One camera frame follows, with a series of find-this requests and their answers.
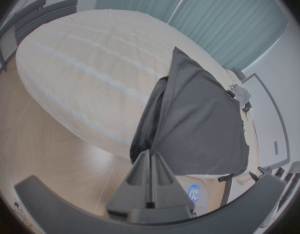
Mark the grey bedside table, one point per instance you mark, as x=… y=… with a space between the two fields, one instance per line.
x=239 y=73

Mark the blue-green curtain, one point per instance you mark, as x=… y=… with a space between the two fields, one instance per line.
x=140 y=1
x=225 y=21

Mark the black T-shirt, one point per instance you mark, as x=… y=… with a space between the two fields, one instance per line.
x=201 y=121

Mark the white printed pillow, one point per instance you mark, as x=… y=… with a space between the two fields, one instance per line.
x=230 y=75

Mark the bed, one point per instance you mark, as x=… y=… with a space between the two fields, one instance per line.
x=91 y=69

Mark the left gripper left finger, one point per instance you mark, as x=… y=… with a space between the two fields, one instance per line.
x=133 y=191

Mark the white garment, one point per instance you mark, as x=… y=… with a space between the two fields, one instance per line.
x=250 y=113

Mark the black shiny garment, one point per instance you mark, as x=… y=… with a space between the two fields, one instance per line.
x=247 y=106

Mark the grey garment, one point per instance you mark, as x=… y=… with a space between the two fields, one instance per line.
x=242 y=95

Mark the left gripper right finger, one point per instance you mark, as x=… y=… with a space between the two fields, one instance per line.
x=169 y=191

